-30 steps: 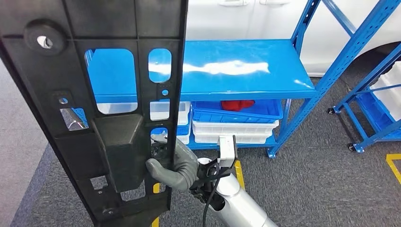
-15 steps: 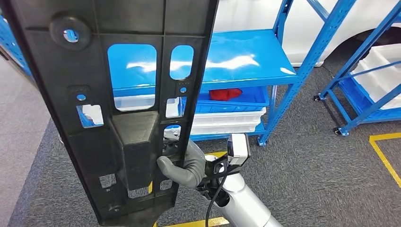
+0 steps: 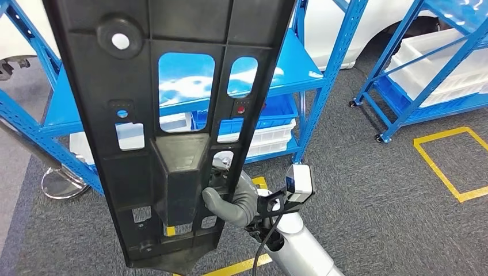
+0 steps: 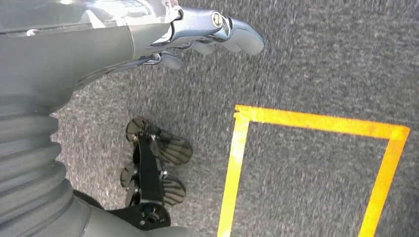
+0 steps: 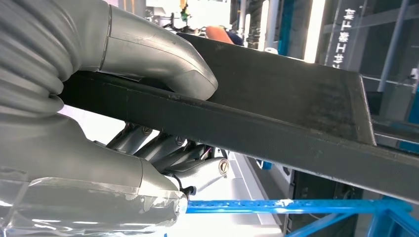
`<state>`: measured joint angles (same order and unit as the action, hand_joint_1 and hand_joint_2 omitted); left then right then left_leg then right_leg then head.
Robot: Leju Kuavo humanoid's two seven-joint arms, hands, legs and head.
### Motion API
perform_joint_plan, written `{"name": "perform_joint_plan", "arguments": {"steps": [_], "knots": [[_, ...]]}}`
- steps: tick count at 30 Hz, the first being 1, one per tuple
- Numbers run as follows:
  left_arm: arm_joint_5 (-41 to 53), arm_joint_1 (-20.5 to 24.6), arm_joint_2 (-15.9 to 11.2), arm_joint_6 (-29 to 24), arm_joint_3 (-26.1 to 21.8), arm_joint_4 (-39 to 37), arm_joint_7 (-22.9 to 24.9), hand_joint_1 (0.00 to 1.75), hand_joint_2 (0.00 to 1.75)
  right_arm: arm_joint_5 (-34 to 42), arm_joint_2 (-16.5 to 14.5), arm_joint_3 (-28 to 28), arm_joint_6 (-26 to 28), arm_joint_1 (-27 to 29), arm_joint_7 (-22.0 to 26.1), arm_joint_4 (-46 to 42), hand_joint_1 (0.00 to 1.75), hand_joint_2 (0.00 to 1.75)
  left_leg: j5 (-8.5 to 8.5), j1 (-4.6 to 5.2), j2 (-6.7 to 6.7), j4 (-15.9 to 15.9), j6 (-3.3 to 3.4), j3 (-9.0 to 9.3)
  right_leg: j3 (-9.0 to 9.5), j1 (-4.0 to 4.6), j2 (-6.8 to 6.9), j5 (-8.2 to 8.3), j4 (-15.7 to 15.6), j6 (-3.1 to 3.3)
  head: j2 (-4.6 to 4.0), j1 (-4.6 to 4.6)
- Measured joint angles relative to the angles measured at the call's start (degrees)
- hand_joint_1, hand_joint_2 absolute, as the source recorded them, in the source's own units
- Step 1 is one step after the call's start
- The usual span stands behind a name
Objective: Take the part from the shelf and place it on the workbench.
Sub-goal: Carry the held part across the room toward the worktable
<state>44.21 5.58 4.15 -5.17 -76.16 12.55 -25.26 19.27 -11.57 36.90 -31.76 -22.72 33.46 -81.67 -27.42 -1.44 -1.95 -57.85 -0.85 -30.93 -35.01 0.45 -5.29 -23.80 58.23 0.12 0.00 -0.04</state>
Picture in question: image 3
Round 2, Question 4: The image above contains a white car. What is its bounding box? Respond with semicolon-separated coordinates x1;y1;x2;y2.
0;0;443;83

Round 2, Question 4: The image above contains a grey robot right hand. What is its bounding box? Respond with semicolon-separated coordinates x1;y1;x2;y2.
201;151;259;228

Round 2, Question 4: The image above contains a blue plastic bin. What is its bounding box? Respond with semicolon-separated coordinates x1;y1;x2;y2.
190;93;299;136
375;76;488;122

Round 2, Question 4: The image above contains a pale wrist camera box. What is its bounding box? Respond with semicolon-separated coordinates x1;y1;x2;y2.
285;163;314;204

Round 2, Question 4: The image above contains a blue wheeled metal rack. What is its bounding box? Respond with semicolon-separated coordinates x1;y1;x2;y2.
349;0;488;144

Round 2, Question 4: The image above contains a blue metal shelf rack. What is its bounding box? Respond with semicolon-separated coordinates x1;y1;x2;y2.
0;0;370;197

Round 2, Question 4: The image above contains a black camera cable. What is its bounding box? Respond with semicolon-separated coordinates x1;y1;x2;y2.
251;213;285;276

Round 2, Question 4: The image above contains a black plastic plate part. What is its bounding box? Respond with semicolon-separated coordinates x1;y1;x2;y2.
41;0;298;273

